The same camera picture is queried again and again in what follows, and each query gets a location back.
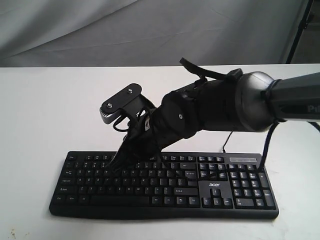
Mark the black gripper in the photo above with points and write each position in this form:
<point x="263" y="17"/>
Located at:
<point x="175" y="119"/>

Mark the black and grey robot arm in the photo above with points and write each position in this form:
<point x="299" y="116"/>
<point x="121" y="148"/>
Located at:
<point x="232" y="102"/>

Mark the black acer keyboard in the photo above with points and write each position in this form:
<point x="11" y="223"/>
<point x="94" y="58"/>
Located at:
<point x="178" y="185"/>

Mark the grey backdrop cloth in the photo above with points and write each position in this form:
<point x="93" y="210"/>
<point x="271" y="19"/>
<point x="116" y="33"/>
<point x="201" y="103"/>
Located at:
<point x="125" y="33"/>

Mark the black tripod stand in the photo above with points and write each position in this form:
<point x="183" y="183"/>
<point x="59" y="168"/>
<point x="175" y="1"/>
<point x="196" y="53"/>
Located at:
<point x="304" y="46"/>

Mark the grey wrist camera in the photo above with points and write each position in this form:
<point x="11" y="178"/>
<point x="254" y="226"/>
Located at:
<point x="127" y="103"/>

